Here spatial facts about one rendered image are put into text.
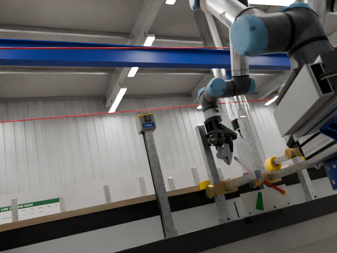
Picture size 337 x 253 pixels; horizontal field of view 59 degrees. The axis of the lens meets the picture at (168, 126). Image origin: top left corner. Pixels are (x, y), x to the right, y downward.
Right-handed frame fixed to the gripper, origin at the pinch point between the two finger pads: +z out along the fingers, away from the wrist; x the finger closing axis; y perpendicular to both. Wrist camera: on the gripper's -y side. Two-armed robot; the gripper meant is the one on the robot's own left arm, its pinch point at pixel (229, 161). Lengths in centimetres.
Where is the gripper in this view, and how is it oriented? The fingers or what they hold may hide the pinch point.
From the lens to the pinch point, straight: 134.4
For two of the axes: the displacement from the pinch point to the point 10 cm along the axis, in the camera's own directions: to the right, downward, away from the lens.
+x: 6.1, -3.9, -6.9
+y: -7.6, -0.3, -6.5
